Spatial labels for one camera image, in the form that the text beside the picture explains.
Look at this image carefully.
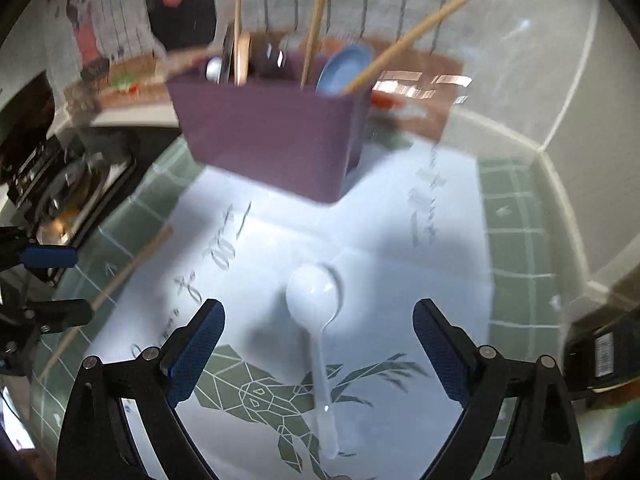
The dark metal spoon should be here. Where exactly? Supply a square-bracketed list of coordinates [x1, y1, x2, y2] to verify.
[248, 35, 293, 80]

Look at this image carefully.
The green white checked table mat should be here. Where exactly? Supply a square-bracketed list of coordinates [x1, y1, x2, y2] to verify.
[29, 136, 560, 479]

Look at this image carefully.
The light blue plastic spoon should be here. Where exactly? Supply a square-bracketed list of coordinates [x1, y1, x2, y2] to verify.
[316, 44, 374, 96]

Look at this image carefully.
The black gas stove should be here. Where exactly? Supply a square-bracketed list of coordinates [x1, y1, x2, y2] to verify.
[1, 128, 138, 248]

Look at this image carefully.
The white plastic spoon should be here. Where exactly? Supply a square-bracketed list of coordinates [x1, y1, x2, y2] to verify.
[285, 264, 341, 460]

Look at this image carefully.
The brown wooden spoon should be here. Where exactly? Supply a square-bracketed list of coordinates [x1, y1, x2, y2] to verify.
[234, 32, 250, 86]

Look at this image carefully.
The purple plastic utensil holder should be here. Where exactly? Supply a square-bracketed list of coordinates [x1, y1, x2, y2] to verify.
[167, 53, 371, 204]

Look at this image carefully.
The small white head metal spoon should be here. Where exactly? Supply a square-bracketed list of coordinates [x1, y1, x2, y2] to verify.
[205, 56, 222, 84]

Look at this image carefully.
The wooden chopstick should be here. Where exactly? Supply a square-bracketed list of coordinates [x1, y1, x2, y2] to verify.
[38, 224, 174, 382]
[232, 0, 242, 65]
[342, 0, 471, 96]
[299, 0, 326, 89]

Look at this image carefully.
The dark soy sauce bottle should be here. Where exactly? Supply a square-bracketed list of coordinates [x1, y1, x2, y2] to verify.
[563, 304, 639, 399]

